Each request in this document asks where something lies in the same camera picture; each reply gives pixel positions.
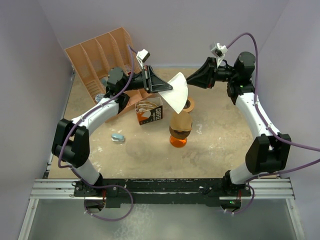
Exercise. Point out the brown paper coffee filter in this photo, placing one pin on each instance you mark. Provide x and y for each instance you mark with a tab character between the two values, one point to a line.
181	121

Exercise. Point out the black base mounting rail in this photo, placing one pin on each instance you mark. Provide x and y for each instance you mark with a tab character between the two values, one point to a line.
176	191

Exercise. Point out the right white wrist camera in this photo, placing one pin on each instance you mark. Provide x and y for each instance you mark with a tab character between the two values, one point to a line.
219	51

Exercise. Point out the coffee filter box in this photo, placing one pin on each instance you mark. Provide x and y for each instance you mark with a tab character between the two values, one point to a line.
149	110

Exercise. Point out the light blue stapler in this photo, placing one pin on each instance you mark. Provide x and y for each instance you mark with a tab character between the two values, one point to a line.
117	137

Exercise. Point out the wooden ring stand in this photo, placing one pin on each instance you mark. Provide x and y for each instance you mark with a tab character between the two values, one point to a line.
189	105

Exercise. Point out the orange glass carafe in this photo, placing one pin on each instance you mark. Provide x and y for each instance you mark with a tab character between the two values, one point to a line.
177	142

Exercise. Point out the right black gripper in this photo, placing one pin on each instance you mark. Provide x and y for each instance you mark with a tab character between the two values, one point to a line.
206	76

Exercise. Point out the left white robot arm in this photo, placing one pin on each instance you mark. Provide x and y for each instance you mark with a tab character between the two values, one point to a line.
71	142

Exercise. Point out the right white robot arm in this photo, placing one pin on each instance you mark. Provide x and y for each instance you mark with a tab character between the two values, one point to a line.
270	148

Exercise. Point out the white paper coffee filter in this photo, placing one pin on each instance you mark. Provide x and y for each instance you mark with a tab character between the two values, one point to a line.
178	95

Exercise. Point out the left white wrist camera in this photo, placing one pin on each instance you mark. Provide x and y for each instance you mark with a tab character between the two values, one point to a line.
141	57

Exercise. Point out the blue ribbed coffee dripper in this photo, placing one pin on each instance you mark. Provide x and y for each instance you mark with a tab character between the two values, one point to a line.
179	134

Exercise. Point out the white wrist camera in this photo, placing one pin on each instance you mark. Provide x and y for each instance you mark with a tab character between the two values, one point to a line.
219	51
141	57

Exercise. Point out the peach plastic file organizer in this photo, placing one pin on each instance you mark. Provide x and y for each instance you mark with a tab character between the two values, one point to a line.
94	58

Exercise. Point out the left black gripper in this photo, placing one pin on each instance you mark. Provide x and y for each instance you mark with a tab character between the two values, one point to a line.
151	83

